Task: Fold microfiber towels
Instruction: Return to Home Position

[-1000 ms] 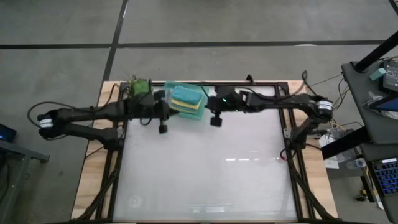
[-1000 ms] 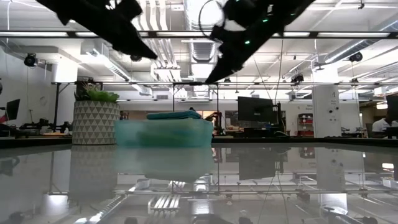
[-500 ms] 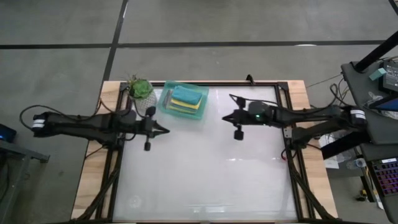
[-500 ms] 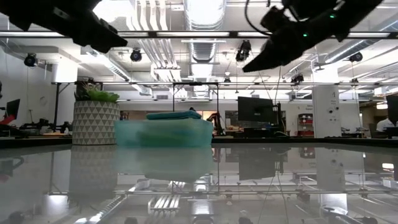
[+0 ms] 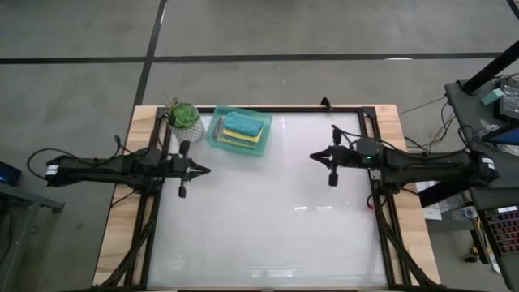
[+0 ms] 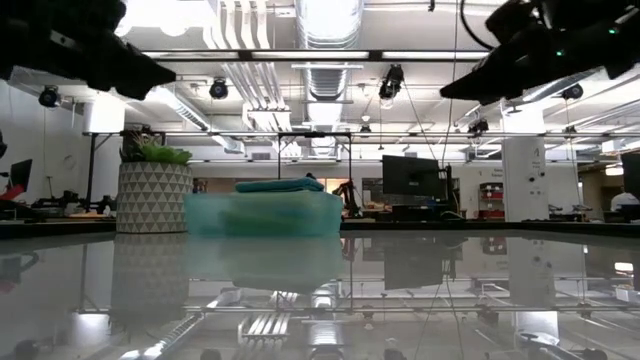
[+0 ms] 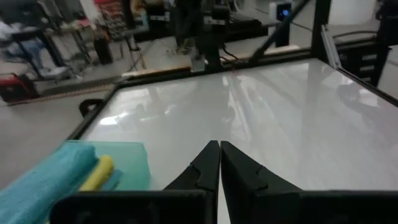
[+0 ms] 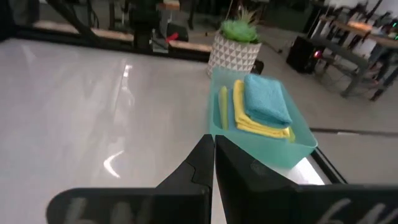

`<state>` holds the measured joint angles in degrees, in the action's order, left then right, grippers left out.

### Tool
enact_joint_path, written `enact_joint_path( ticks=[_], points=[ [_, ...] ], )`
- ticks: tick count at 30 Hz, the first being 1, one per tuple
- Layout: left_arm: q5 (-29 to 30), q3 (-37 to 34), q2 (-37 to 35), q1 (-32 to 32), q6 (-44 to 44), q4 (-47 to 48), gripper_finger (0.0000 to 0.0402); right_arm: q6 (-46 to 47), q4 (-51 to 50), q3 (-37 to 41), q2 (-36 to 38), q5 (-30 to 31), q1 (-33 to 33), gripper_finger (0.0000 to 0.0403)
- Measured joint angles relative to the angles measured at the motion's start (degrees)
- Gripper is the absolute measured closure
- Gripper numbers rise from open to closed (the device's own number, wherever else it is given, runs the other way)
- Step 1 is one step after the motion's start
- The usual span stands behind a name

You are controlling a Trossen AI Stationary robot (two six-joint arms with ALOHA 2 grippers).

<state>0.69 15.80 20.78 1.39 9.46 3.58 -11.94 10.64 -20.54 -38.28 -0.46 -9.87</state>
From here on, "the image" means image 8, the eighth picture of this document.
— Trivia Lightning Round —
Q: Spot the teal microfiber towel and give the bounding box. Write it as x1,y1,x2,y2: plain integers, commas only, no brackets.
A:
243,73,293,128

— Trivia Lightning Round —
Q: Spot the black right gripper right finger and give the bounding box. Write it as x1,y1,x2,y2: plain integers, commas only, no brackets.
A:
215,136,299,224

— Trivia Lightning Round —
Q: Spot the wooden-top grey-leg desk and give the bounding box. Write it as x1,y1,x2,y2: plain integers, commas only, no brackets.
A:
310,15,398,102

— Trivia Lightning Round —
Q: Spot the succulent in triangle-pattern pot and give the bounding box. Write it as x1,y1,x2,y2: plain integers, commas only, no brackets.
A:
206,7,262,78

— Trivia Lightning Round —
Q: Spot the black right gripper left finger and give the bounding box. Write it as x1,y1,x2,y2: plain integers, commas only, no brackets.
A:
155,134,215,224

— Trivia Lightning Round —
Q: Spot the teal plastic tray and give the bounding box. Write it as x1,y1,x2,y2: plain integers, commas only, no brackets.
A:
208,67,318,169

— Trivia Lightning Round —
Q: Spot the yellow microfiber towel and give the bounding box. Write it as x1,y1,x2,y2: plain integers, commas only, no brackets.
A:
232,79,292,139

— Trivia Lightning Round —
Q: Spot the black floor box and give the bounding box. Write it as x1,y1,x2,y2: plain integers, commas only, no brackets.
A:
285,35,325,75

